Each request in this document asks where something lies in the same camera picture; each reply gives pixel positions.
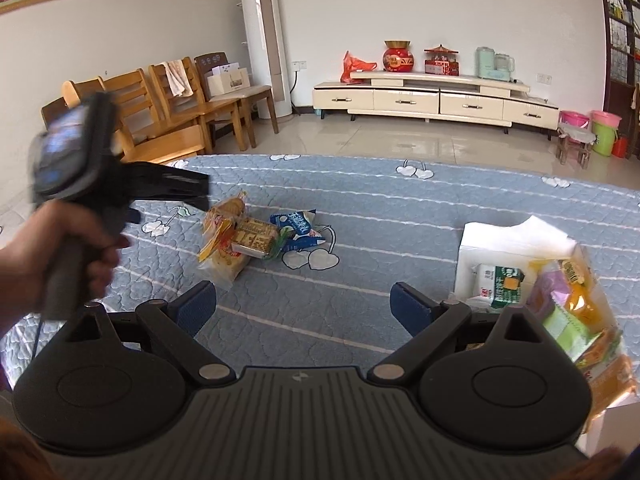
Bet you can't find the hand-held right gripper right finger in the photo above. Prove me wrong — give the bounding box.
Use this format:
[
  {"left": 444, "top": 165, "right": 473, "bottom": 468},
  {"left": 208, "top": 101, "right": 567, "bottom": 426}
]
[{"left": 367, "top": 282, "right": 551, "bottom": 386}]

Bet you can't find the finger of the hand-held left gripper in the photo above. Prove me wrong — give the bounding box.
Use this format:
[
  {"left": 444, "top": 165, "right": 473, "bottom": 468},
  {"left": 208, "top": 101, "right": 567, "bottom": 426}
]
[
  {"left": 127, "top": 191, "right": 210, "bottom": 211},
  {"left": 122, "top": 160, "right": 211, "bottom": 197}
]

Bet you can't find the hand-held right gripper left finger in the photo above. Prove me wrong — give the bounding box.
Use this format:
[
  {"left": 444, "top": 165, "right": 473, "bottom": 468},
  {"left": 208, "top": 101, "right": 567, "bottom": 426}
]
[{"left": 65, "top": 281, "right": 237, "bottom": 387}]

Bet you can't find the white cardboard box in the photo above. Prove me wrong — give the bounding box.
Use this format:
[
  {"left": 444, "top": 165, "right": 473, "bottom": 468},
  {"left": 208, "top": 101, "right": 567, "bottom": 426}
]
[{"left": 454, "top": 215, "right": 640, "bottom": 456}]

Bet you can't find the green white milk carton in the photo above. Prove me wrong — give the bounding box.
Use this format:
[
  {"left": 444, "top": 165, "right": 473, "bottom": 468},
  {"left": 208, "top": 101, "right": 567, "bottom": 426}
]
[{"left": 471, "top": 263, "right": 527, "bottom": 309}]

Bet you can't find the purple snack packet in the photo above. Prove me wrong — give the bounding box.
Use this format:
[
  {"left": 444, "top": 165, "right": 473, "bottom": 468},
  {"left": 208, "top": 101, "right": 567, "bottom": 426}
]
[{"left": 529, "top": 265, "right": 567, "bottom": 313}]

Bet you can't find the light green snack packet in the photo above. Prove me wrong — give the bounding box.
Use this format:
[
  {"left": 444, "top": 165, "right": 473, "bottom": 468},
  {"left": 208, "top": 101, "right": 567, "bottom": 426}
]
[{"left": 541, "top": 305, "right": 598, "bottom": 363}]

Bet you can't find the yellow cake packet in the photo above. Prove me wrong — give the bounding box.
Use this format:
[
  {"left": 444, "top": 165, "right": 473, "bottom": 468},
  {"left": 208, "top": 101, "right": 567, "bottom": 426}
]
[{"left": 554, "top": 259, "right": 603, "bottom": 333}]

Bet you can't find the red stamp bread packet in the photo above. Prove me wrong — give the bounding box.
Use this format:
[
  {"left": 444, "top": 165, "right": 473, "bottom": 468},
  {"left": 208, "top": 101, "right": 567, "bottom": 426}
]
[{"left": 577, "top": 327, "right": 640, "bottom": 413}]

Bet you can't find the person's left forearm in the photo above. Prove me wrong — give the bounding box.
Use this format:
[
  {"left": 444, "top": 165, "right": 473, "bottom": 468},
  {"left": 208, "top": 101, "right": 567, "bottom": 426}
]
[{"left": 0, "top": 246, "right": 47, "bottom": 361}]

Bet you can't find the person's left hand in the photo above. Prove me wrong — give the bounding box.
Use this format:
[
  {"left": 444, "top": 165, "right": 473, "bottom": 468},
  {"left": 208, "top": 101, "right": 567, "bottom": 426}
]
[{"left": 14, "top": 199, "right": 132, "bottom": 311}]

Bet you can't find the light wooden chair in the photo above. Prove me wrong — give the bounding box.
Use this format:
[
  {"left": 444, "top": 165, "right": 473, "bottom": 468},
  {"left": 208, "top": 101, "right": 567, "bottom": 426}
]
[
  {"left": 61, "top": 77, "right": 209, "bottom": 167},
  {"left": 99, "top": 67, "right": 201, "bottom": 136},
  {"left": 148, "top": 57, "right": 242, "bottom": 152}
]

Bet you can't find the yellow bread packet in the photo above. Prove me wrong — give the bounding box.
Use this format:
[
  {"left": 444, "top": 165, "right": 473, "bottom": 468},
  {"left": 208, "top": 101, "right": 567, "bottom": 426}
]
[{"left": 209, "top": 249, "right": 252, "bottom": 289}]

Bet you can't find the blue quilted blanket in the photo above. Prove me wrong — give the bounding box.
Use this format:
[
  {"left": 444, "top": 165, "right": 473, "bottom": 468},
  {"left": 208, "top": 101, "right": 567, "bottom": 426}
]
[{"left": 0, "top": 153, "right": 640, "bottom": 413}]

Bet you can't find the beige cracker packet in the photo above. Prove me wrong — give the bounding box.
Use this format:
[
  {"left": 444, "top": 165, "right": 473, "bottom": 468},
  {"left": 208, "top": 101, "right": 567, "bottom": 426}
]
[{"left": 231, "top": 217, "right": 282, "bottom": 259}]

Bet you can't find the beige towel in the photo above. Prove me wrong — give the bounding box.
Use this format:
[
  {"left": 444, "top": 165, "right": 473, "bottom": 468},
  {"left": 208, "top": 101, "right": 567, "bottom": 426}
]
[{"left": 159, "top": 59, "right": 194, "bottom": 98}]

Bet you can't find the white gift bag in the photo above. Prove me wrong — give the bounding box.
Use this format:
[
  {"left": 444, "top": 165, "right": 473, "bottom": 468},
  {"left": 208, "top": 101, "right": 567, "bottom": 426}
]
[{"left": 207, "top": 62, "right": 251, "bottom": 98}]

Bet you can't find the blue white snack packet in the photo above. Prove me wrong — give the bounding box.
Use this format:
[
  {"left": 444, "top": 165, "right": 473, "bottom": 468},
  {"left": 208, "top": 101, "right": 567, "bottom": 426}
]
[{"left": 269, "top": 209, "right": 327, "bottom": 252}]

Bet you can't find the dark chair beige cushion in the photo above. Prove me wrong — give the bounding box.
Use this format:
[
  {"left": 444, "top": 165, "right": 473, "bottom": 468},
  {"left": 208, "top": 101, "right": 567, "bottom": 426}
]
[{"left": 193, "top": 51, "right": 281, "bottom": 149}]

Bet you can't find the white standing air conditioner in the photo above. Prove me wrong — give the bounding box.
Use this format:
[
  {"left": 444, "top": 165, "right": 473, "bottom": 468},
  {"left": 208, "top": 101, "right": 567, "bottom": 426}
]
[{"left": 237, "top": 0, "right": 294, "bottom": 121}]

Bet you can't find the cream television cabinet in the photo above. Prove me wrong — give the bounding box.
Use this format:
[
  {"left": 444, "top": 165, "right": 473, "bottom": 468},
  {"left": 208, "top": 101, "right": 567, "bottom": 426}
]
[{"left": 312, "top": 70, "right": 561, "bottom": 137}]

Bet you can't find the red plastic bag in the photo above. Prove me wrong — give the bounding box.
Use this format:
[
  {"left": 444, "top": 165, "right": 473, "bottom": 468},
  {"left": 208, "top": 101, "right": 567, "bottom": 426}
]
[{"left": 340, "top": 50, "right": 379, "bottom": 85}]

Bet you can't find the small wooden stool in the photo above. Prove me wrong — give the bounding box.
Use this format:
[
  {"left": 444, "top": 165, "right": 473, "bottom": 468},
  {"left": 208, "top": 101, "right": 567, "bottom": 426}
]
[{"left": 556, "top": 124, "right": 599, "bottom": 168}]

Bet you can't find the red carousel gift box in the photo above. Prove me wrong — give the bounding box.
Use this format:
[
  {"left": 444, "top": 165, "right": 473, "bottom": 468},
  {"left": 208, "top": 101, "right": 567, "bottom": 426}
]
[{"left": 423, "top": 44, "right": 462, "bottom": 76}]

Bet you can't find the pink basin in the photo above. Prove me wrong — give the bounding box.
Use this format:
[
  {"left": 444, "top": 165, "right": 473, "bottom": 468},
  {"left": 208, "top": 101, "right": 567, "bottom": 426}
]
[{"left": 558, "top": 109, "right": 592, "bottom": 129}]

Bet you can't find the red gold jar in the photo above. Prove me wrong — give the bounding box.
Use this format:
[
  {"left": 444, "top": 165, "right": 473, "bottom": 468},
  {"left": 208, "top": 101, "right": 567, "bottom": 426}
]
[{"left": 382, "top": 39, "right": 417, "bottom": 73}]

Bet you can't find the mint green blender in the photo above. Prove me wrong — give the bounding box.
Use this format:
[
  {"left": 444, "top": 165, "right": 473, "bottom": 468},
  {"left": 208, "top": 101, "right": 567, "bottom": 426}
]
[{"left": 474, "top": 46, "right": 497, "bottom": 79}]

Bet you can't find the small mint green kettle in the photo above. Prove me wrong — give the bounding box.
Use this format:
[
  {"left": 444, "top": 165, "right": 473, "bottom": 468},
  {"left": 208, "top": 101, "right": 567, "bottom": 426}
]
[{"left": 494, "top": 53, "right": 517, "bottom": 80}]

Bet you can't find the green bucket pink lid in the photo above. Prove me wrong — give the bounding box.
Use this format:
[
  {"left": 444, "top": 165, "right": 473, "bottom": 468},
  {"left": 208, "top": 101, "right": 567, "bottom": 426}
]
[{"left": 591, "top": 109, "right": 623, "bottom": 158}]

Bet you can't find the dark wooden display shelf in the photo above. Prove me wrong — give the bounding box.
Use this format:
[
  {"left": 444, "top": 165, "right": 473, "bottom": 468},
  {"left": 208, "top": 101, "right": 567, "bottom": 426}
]
[{"left": 594, "top": 0, "right": 640, "bottom": 158}]

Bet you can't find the black power cable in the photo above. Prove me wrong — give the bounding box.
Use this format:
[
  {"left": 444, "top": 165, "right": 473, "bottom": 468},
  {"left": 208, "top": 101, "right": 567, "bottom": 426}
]
[{"left": 294, "top": 69, "right": 315, "bottom": 112}]

